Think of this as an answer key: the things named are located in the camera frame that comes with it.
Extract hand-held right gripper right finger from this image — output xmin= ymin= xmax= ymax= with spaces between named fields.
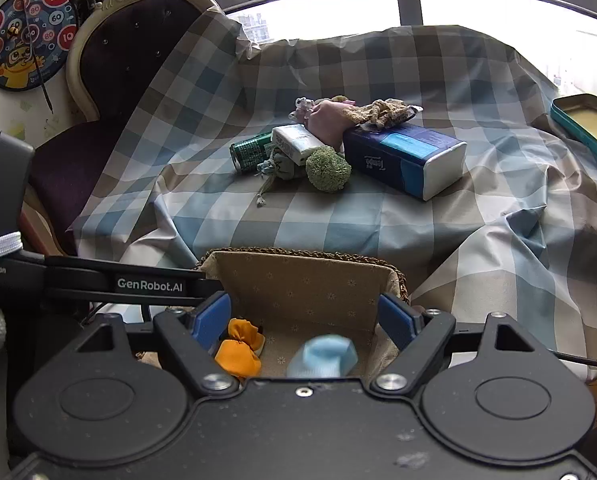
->
xmin=371 ymin=292 xmax=534 ymax=395

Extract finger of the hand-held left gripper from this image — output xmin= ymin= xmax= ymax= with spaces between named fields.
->
xmin=44 ymin=255 xmax=226 ymax=308

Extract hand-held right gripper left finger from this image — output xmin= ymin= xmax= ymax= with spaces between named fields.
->
xmin=76 ymin=291 xmax=242 ymax=395

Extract orange cloth pouch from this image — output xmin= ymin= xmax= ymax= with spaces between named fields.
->
xmin=214 ymin=317 xmax=266 ymax=377

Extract light blue sock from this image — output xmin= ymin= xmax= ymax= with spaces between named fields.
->
xmin=286 ymin=333 xmax=358 ymax=380

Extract woven basket with cloth lining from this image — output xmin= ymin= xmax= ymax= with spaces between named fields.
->
xmin=196 ymin=246 xmax=412 ymax=380

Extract green fuzzy sock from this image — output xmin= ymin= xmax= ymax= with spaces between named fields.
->
xmin=305 ymin=146 xmax=353 ymax=194

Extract blue drawstring pouch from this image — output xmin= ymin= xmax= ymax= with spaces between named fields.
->
xmin=254 ymin=150 xmax=307 ymax=209

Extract small white tissue pack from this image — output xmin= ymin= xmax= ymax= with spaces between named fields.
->
xmin=271 ymin=124 xmax=325 ymax=165

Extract pink sock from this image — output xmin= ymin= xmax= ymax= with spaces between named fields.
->
xmin=305 ymin=101 xmax=360 ymax=154

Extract blue grey checked tablecloth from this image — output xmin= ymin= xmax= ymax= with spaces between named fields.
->
xmin=66 ymin=10 xmax=597 ymax=396

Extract round cartoon dartboard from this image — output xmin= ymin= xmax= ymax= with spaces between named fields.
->
xmin=0 ymin=0 xmax=79 ymax=92

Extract large blue tissue pack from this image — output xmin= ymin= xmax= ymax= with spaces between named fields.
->
xmin=341 ymin=122 xmax=468 ymax=202

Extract green drink can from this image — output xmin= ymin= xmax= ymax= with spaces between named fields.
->
xmin=230 ymin=131 xmax=277 ymax=175

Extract white frilly sock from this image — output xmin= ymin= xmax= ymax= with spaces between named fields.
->
xmin=290 ymin=97 xmax=320 ymax=124

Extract teal metal tin lid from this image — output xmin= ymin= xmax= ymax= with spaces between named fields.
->
xmin=550 ymin=93 xmax=597 ymax=174

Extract purple velvet chair cream frame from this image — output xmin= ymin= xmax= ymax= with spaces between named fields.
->
xmin=21 ymin=0 xmax=239 ymax=257

